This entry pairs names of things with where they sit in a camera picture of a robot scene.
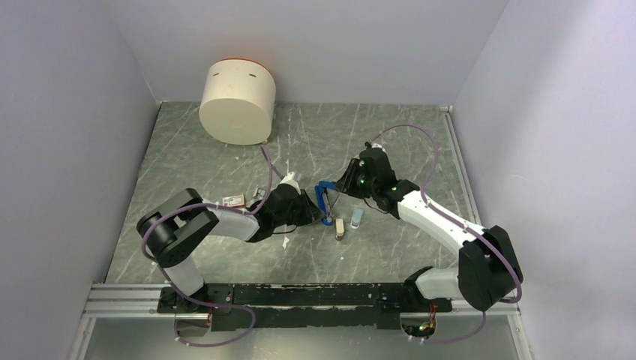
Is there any red white staple box sleeve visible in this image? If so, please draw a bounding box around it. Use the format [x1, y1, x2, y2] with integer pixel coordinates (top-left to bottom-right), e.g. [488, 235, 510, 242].
[222, 194, 245, 208]

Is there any staple box tray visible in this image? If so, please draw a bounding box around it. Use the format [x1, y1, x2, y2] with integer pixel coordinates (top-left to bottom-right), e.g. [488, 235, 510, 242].
[253, 187, 269, 201]

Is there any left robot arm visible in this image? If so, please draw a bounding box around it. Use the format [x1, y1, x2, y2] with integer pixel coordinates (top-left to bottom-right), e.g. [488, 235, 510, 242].
[136, 184, 323, 314]

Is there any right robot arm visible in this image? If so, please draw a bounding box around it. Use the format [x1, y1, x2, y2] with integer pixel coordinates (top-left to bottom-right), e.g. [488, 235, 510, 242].
[334, 148, 523, 311]

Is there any beige small stapler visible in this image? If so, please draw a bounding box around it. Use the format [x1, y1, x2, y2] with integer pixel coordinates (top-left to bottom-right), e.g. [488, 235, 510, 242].
[334, 218, 345, 241]

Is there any white cylindrical container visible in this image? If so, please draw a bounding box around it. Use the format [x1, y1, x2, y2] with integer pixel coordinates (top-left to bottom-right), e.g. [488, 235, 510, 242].
[199, 58, 276, 146]

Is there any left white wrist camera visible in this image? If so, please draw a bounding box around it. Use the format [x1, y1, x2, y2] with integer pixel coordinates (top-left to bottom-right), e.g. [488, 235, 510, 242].
[278, 171, 302, 194]

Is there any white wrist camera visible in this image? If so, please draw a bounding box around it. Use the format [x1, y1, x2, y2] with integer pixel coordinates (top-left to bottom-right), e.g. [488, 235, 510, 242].
[278, 171, 302, 194]
[370, 142, 386, 152]

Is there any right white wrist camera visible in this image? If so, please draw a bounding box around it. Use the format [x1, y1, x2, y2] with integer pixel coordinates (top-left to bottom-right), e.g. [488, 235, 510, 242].
[370, 142, 386, 152]

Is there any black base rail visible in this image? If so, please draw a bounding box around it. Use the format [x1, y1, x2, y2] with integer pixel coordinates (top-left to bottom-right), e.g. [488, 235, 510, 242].
[156, 283, 452, 332]

